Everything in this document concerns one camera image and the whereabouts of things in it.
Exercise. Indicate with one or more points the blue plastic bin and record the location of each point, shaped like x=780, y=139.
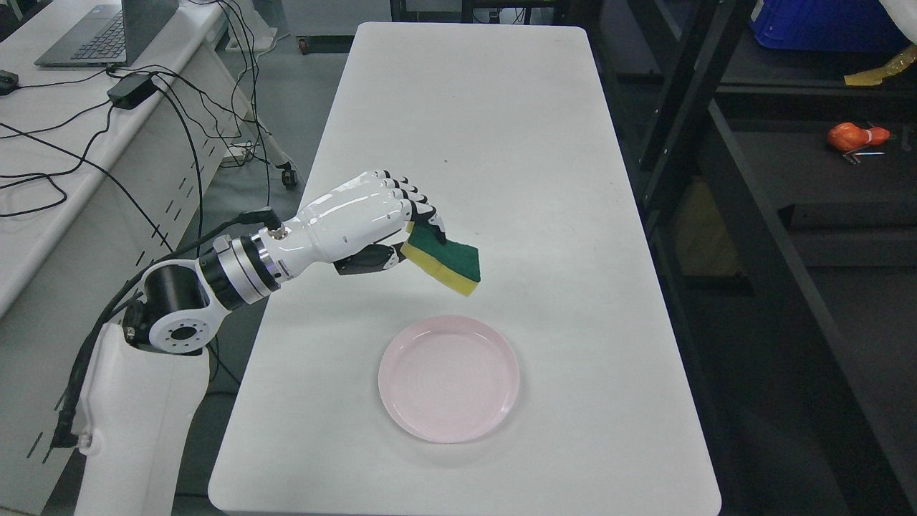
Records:
x=827, y=26

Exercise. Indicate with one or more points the orange toy figure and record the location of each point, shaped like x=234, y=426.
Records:
x=847, y=137

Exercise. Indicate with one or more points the black metal shelf rack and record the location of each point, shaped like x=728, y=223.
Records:
x=787, y=267

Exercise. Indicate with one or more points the white side desk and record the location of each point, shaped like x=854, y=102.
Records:
x=91, y=194

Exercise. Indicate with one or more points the grey laptop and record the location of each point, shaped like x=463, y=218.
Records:
x=110, y=35

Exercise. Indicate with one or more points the black power adapter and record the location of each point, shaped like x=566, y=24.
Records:
x=131, y=90

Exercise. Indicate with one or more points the black computer mouse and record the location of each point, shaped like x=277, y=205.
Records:
x=9, y=82

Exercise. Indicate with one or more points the yellow tape piece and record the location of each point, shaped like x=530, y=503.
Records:
x=874, y=77

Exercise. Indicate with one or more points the pink plate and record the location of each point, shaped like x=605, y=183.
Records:
x=449, y=379

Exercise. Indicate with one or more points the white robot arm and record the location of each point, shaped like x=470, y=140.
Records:
x=135, y=386

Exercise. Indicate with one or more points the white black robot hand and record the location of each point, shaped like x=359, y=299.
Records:
x=345, y=226

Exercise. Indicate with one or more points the green yellow sponge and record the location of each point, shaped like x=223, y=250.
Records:
x=452, y=264

